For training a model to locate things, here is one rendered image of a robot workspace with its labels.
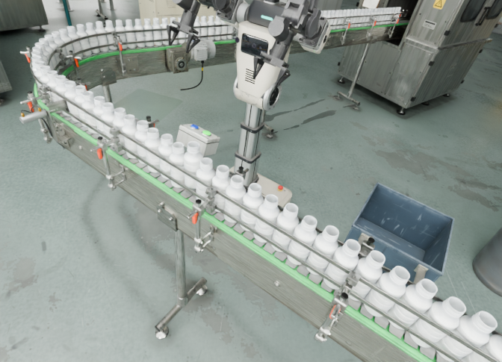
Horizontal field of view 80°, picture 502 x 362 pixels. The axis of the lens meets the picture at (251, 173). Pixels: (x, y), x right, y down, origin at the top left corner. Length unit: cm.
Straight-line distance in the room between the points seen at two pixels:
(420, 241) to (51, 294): 194
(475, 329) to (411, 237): 72
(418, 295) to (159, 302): 146
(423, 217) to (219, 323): 119
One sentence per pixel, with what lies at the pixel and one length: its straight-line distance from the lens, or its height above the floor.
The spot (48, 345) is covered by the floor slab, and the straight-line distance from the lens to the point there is 200.
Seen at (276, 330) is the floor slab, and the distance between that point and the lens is 191.
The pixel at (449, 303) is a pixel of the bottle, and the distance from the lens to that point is 82.
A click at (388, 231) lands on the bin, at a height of 74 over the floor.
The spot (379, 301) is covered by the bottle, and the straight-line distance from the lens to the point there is 86.
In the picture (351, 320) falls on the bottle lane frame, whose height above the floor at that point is 96.
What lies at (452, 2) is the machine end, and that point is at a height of 133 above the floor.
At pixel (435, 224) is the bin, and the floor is 89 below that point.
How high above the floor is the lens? 174
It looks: 40 degrees down
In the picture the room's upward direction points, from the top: 9 degrees clockwise
